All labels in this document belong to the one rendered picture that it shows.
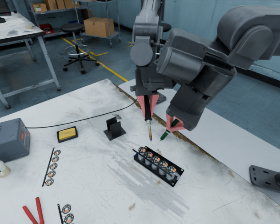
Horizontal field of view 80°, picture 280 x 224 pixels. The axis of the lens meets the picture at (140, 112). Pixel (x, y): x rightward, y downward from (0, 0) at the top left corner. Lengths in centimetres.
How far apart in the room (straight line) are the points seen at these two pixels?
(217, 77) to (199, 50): 5
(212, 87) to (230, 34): 8
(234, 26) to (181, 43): 7
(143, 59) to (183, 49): 18
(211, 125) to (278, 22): 56
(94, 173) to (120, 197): 12
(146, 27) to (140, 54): 10
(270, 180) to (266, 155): 11
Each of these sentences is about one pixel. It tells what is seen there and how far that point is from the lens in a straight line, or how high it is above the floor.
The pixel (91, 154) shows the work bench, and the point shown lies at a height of 75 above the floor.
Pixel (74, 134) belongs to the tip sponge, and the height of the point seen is 76.
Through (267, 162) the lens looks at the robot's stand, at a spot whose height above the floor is 75.
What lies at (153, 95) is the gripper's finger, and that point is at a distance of 51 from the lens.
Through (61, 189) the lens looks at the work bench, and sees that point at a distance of 61.
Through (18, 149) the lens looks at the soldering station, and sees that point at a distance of 71.
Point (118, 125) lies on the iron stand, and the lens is 66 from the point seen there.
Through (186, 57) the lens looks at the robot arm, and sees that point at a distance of 28.
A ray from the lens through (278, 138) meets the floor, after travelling 214.
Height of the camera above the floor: 126
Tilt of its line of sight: 41 degrees down
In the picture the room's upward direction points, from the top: straight up
